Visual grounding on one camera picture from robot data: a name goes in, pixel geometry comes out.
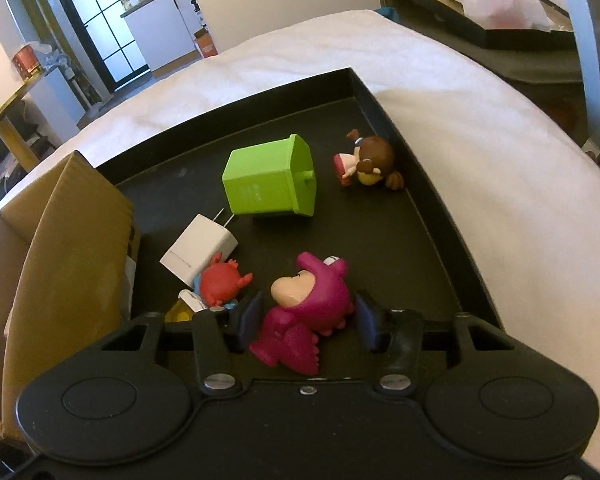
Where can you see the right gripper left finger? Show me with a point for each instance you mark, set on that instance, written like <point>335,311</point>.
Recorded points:
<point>220,334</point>

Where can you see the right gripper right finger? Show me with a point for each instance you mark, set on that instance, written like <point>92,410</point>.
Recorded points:
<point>393,338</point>

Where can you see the red haired small figurine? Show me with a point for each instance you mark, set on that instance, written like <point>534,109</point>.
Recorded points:
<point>216,287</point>

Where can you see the white wall charger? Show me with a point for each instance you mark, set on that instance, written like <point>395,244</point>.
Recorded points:
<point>192,252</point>

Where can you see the magenta bear figurine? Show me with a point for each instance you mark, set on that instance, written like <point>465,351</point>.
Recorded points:
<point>308,305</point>

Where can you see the green cube toy bin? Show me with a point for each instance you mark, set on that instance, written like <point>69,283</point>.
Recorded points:
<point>271,178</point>

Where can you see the brown cardboard box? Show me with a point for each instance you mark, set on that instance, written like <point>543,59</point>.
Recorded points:
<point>68,248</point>

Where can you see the brown monkey figurine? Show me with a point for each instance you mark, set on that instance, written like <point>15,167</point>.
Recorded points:
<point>372,161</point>

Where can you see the black shallow tray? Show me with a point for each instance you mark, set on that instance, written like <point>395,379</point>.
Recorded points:
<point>401,246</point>

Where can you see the white bed blanket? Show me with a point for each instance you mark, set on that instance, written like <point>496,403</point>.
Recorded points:
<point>525,197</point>

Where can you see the orange cardboard box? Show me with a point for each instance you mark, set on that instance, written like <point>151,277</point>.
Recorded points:
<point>204,43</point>

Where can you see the round yellow side table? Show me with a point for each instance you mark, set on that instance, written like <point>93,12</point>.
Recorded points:
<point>8,133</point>

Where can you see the white kitchen cabinet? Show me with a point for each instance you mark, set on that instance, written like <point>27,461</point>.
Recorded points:
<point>164,31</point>

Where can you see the red tin canister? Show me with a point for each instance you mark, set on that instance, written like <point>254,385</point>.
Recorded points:
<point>26,62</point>

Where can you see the large open dark box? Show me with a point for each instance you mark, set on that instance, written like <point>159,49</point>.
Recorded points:
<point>516,55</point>

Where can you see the white plastic bag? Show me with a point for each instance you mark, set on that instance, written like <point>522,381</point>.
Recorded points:
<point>507,14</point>

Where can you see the black framed glass door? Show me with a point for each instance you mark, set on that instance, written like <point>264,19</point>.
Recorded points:
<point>107,40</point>

